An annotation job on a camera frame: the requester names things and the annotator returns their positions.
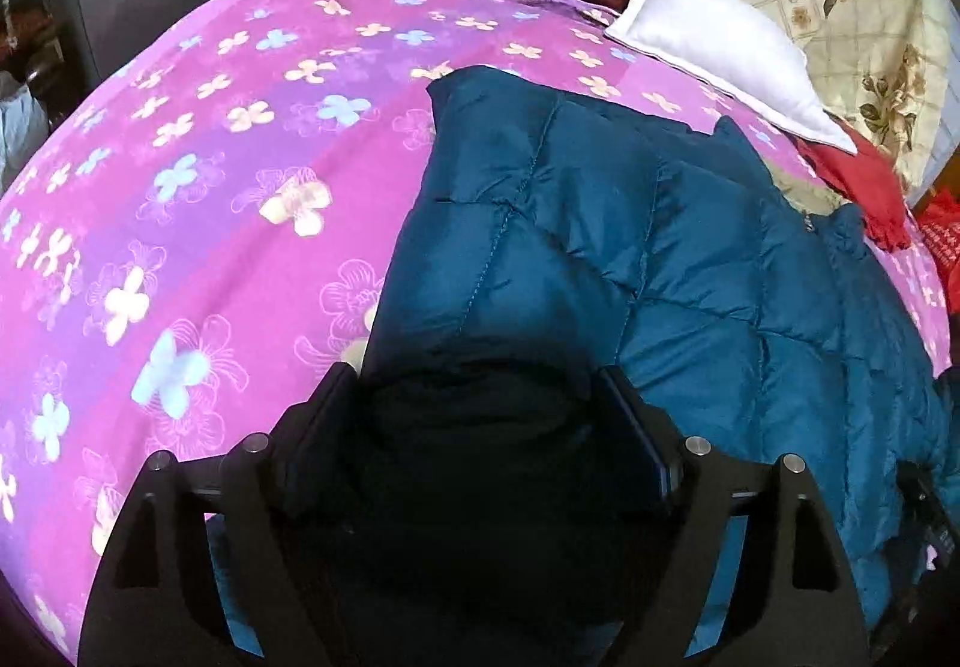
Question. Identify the cream rose-print quilt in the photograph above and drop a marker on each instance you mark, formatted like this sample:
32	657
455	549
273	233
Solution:
840	0

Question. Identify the blue quilted down jacket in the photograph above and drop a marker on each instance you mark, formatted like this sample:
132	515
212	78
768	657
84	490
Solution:
570	224

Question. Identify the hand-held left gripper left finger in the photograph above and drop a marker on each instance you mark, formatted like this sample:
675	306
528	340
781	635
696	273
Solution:
322	428

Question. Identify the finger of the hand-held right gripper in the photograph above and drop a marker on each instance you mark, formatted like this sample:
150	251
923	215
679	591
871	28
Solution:
921	509

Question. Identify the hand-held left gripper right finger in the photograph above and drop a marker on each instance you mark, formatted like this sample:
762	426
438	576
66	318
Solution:
639	436

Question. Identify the white pillow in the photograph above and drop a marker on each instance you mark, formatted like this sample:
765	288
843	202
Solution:
712	37

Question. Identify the red shopping bag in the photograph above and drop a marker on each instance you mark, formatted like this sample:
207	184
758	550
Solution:
945	239

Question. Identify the red ruffled cushion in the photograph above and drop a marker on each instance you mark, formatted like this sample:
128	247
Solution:
862	180

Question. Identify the pink floral bedsheet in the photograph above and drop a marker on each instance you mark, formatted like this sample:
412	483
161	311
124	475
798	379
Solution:
187	150

